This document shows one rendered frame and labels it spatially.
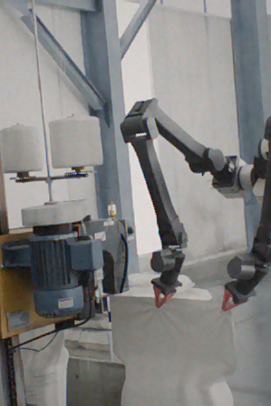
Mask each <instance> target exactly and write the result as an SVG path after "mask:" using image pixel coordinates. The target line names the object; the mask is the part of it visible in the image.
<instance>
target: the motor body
mask: <svg viewBox="0 0 271 406"><path fill-rule="evenodd" d="M28 240H29V242H28V247H29V257H30V267H31V277H32V284H33V285H36V288H35V289H34V290H33V293H32V296H33V297H34V309H35V311H36V312H37V313H38V314H39V315H40V316H41V317H47V318H56V317H65V316H70V315H74V314H78V313H79V312H80V311H81V310H82V308H83V292H84V290H82V285H81V284H78V275H79V274H80V273H81V271H74V272H73V271H72V269H71V268H70V259H69V249H68V247H69V246H70V244H71V243H74V242H76V241H77V231H66V232H61V233H56V234H35V235H31V236H29V237H28Z"/></svg>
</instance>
